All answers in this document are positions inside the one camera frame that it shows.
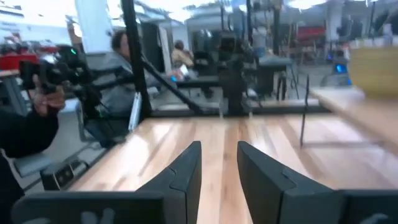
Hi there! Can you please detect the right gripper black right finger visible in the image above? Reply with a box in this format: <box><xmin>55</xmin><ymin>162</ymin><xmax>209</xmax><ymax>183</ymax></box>
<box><xmin>237</xmin><ymin>141</ymin><xmax>398</xmax><ymax>224</ymax></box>

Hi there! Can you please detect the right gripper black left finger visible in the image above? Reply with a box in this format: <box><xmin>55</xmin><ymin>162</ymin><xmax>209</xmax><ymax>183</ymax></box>
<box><xmin>11</xmin><ymin>140</ymin><xmax>203</xmax><ymax>224</ymax></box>

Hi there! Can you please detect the yellow pear-patterned mini bowl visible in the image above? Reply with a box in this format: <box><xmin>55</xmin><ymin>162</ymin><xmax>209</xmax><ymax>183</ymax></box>
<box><xmin>349</xmin><ymin>45</ymin><xmax>398</xmax><ymax>100</ymax></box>

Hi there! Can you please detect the person's forearm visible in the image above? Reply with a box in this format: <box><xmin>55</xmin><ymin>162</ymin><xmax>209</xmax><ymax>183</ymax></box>
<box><xmin>0</xmin><ymin>108</ymin><xmax>60</xmax><ymax>159</ymax></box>

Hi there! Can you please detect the white hanging sheet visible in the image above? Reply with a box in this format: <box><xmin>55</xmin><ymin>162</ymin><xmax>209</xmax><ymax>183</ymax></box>
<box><xmin>128</xmin><ymin>91</ymin><xmax>143</xmax><ymax>131</ymax></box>

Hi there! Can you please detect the person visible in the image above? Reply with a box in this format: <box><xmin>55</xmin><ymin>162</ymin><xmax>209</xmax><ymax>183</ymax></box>
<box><xmin>171</xmin><ymin>39</ymin><xmax>196</xmax><ymax>70</ymax></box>
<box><xmin>0</xmin><ymin>154</ymin><xmax>25</xmax><ymax>224</ymax></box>
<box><xmin>83</xmin><ymin>29</ymin><xmax>175</xmax><ymax>149</ymax></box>

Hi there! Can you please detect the wooden shelf with black legs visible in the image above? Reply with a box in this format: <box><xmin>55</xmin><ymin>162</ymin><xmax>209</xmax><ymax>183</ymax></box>
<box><xmin>298</xmin><ymin>73</ymin><xmax>398</xmax><ymax>156</ymax></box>

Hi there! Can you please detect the black power box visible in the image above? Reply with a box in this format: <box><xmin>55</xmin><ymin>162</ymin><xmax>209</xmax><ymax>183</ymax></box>
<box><xmin>39</xmin><ymin>161</ymin><xmax>76</xmax><ymax>191</ymax></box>

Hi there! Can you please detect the black background table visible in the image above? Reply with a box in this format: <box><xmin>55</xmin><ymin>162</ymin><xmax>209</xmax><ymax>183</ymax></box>
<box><xmin>257</xmin><ymin>57</ymin><xmax>296</xmax><ymax>98</ymax></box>

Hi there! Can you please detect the blue glowing device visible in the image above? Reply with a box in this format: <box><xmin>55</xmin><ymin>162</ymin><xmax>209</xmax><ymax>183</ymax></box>
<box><xmin>333</xmin><ymin>63</ymin><xmax>349</xmax><ymax>76</ymax></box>

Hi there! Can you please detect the person's hand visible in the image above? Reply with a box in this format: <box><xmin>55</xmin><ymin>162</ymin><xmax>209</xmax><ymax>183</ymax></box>
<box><xmin>32</xmin><ymin>74</ymin><xmax>67</xmax><ymax>116</ymax></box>

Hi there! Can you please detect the red background cabinet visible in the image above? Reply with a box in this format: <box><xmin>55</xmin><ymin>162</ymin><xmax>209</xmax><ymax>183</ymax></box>
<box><xmin>0</xmin><ymin>52</ymin><xmax>39</xmax><ymax>71</ymax></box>
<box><xmin>296</xmin><ymin>26</ymin><xmax>326</xmax><ymax>42</ymax></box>

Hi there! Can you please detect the white building pillar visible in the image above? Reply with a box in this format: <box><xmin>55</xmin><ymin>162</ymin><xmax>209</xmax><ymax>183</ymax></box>
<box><xmin>74</xmin><ymin>0</ymin><xmax>113</xmax><ymax>54</ymax></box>

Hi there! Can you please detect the black metal table frame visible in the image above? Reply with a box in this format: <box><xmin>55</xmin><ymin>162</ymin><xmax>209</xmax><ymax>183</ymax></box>
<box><xmin>119</xmin><ymin>0</ymin><xmax>330</xmax><ymax>121</ymax></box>

